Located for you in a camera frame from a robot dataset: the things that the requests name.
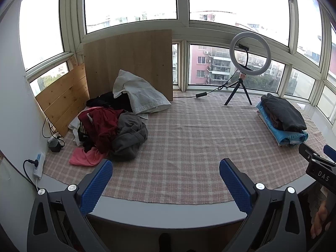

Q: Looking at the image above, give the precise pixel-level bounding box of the black plug with cable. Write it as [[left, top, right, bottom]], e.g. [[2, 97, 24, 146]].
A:
[[23, 159, 38, 189]]

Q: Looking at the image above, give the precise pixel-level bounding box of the black cable with inline remote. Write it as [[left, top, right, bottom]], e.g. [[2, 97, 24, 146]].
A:
[[172, 80, 238, 100]]

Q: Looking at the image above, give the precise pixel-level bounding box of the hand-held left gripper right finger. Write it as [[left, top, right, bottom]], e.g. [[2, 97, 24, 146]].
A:
[[219, 158, 315, 252]]

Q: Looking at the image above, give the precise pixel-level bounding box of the dark grey daisy print T-shirt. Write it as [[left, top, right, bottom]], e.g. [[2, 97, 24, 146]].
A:
[[109, 112, 149, 162]]

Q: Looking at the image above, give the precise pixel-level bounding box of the black tripod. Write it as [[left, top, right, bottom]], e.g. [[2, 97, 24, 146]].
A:
[[218, 71, 252, 106]]

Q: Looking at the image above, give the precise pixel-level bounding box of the blue folded garment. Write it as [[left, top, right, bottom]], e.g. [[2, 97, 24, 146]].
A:
[[256, 102, 309, 146]]

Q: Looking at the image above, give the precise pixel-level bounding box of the black power adapter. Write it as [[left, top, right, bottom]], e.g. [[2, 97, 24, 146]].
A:
[[48, 139, 63, 153]]

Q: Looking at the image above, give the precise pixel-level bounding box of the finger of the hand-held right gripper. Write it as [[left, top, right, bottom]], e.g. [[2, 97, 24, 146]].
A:
[[299, 143, 336, 167], [323, 144, 336, 163]]

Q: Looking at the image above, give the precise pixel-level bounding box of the pink plaid mat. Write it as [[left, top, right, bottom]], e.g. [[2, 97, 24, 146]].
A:
[[42, 91, 328, 205]]

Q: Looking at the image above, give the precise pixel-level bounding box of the light plywood board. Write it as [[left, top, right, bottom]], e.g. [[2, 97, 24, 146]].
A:
[[83, 29, 174, 101]]

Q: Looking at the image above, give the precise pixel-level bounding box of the white garment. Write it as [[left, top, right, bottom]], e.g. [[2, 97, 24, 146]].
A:
[[113, 70, 172, 120]]

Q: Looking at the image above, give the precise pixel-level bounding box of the white power strip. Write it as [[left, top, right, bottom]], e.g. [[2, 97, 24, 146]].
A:
[[33, 152, 46, 180]]

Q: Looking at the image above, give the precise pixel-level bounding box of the pine slat board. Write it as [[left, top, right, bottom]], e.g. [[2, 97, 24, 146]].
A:
[[35, 63, 90, 138]]

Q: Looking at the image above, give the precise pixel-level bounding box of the white ring light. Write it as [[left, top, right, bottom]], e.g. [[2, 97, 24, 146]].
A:
[[229, 31, 272, 77]]

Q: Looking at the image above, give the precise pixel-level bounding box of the black gooseneck phone clamp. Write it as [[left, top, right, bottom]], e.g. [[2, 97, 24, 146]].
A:
[[238, 43, 250, 71]]

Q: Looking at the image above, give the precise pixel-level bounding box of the pink garment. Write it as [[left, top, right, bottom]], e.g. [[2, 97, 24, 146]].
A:
[[69, 147, 105, 166]]

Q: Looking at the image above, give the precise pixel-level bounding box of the person's right hand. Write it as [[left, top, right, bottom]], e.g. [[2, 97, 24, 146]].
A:
[[310, 199, 332, 239]]

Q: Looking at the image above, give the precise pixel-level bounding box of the black garment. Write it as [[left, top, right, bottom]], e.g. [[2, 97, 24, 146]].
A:
[[87, 92, 134, 112]]

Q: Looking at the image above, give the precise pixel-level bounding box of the dark red garment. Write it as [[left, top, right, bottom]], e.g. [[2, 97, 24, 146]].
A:
[[78, 107, 126, 155]]

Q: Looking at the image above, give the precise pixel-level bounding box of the white cloth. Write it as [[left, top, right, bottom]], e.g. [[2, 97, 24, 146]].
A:
[[69, 115, 86, 146]]

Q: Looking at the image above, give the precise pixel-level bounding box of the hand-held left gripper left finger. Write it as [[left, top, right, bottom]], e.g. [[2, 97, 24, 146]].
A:
[[28, 159, 113, 252]]

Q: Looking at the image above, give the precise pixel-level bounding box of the dark folded garment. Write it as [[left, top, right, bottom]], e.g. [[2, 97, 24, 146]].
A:
[[261, 93, 307, 133]]

